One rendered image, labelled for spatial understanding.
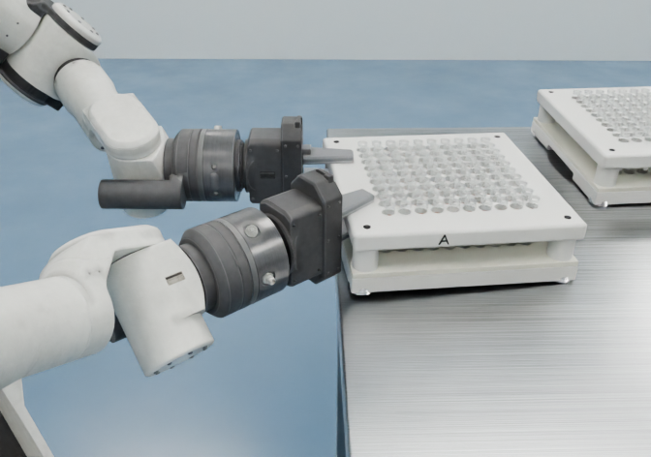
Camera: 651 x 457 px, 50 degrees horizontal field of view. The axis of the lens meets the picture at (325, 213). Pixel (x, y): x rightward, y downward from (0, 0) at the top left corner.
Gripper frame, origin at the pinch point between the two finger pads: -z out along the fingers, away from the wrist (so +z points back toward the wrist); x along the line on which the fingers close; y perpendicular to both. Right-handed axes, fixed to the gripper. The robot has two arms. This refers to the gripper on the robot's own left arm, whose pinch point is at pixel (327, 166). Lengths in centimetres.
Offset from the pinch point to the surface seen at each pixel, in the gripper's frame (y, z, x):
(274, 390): -57, 13, 92
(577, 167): -8.8, -33.8, 4.1
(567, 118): -14.9, -33.3, -0.6
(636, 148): -4.5, -39.0, -0.8
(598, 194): -2.3, -34.4, 4.7
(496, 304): 18.5, -17.4, 6.6
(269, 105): -261, 30, 92
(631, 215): -0.1, -38.2, 6.5
